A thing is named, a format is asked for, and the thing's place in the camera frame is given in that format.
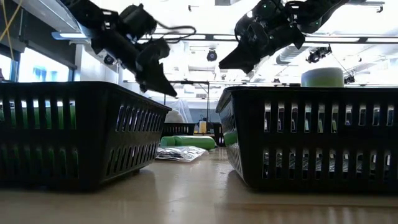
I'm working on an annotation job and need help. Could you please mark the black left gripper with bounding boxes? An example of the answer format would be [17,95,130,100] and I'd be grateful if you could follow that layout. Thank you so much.
[91,29,178,98]

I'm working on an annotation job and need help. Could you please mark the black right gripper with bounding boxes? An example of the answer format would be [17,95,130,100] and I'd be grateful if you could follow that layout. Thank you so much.
[218,17,307,75]

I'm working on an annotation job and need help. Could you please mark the bagged white cotton balls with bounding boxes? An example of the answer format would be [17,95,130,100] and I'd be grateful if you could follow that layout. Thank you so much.
[164,108,187,124]

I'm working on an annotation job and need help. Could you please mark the green travel bottle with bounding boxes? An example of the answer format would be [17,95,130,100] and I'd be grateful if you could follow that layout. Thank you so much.
[0,104,77,130]
[160,135,217,151]

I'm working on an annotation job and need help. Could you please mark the black slotted plastic basket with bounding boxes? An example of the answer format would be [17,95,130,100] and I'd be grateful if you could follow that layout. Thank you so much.
[161,123,197,138]
[0,81,173,191]
[213,122,225,147]
[215,86,398,193]

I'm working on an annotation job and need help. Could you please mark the black ceiling device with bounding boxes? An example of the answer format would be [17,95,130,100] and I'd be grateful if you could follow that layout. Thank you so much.
[306,44,333,64]

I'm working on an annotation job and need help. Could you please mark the green paper cup stack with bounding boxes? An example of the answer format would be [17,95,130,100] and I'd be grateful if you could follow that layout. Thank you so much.
[300,67,345,88]

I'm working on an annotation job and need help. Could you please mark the linear ceiling light fixture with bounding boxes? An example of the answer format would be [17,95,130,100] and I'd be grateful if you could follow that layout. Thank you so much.
[136,32,398,44]

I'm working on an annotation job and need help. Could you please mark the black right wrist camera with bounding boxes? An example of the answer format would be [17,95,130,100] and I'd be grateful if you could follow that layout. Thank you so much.
[248,0,295,26]

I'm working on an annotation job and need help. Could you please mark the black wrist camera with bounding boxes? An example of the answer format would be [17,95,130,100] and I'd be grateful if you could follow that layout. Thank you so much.
[119,3,158,40]
[248,0,295,26]

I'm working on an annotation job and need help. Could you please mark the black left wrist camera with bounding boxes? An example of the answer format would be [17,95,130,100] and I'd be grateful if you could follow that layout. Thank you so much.
[119,3,158,40]

